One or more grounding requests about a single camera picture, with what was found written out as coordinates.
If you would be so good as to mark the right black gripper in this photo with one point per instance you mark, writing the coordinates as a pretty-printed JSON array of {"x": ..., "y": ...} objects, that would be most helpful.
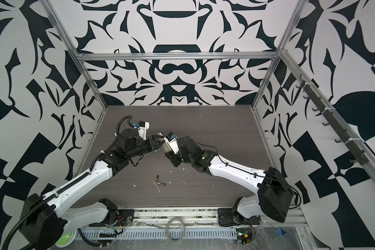
[{"x": 173, "y": 158}]

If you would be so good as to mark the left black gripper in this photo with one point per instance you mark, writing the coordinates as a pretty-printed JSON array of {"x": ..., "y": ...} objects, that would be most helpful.
[{"x": 155, "y": 144}]

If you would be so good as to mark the white remote control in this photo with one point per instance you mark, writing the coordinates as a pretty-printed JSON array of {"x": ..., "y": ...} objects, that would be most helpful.
[{"x": 165, "y": 145}]

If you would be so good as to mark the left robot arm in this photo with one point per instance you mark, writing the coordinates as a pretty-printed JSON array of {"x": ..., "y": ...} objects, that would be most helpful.
[{"x": 45, "y": 219}]

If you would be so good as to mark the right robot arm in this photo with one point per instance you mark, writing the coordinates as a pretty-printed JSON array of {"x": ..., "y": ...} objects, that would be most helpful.
[{"x": 272, "y": 195}]

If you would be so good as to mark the blue tape piece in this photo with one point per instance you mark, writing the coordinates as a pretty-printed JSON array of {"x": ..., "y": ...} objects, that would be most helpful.
[{"x": 280, "y": 232}]

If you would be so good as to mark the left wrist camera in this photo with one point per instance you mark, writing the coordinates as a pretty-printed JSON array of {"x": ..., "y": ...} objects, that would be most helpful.
[{"x": 142, "y": 128}]

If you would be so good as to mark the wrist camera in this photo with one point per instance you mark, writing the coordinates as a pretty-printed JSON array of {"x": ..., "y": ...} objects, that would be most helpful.
[
  {"x": 142, "y": 128},
  {"x": 173, "y": 142}
]

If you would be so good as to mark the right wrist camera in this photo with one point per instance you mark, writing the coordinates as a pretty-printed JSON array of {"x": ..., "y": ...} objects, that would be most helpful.
[{"x": 173, "y": 142}]

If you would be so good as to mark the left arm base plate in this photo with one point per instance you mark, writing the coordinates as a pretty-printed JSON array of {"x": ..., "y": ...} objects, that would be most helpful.
[{"x": 121, "y": 217}]

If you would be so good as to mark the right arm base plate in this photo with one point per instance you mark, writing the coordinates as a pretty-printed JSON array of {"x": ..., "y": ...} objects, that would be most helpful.
[{"x": 227, "y": 217}]

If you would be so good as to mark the white slotted cable duct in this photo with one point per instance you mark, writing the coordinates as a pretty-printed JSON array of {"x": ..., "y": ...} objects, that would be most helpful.
[{"x": 161, "y": 234}]

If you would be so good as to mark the wall hook rail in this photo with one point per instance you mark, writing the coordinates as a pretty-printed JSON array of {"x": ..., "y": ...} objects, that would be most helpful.
[{"x": 335, "y": 121}]

